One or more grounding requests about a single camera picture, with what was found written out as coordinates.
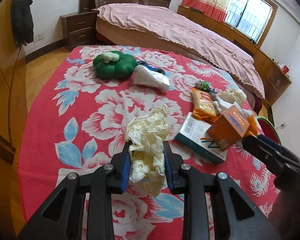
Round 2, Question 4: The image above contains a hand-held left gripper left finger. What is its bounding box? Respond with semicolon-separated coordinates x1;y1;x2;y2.
17;141;133;240

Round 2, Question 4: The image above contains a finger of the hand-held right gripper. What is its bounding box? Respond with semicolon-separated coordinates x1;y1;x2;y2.
242;135;288;174
257;134;300;167

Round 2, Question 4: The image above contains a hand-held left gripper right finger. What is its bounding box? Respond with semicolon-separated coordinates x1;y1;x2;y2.
162;140;282;240

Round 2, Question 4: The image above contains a red bin with green rim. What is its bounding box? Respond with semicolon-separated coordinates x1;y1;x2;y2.
255;116;282;145

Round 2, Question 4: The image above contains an orange cardboard box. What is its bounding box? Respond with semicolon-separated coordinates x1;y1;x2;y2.
206;105;258;152

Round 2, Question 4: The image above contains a cream paper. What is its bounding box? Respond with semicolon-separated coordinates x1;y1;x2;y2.
125;104;172;198

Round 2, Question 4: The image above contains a white and teal box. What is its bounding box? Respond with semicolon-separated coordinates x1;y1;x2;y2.
174;112;228;164

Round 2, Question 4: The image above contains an orange snack packet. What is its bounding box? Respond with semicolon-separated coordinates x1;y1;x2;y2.
191;90;219;124

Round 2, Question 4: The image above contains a crumpled cream tissue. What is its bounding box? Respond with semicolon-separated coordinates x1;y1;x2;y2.
220;89;247;108

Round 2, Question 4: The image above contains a small toy figure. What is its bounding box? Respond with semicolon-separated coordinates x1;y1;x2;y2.
194;79;227;117

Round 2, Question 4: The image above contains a red floral blanket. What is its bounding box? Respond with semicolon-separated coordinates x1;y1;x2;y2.
17;44;288;240

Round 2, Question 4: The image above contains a green pumpkin-shaped container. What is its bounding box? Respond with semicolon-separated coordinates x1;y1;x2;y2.
93;51;136;80

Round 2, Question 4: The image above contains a blue plastic object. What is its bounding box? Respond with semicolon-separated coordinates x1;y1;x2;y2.
136;60;165;73

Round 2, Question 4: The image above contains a window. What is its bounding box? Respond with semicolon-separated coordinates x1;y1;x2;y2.
224;0;278;43

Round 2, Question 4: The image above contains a pink bedspread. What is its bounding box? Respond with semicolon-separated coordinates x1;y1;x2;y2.
94;3;265;99

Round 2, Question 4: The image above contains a dark wooden nightstand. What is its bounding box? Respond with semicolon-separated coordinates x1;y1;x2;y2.
60;11;99;52

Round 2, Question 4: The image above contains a wooden wardrobe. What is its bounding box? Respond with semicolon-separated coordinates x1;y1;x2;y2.
0;0;27;170

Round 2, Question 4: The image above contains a black jacket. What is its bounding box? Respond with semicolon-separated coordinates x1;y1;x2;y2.
11;0;35;47

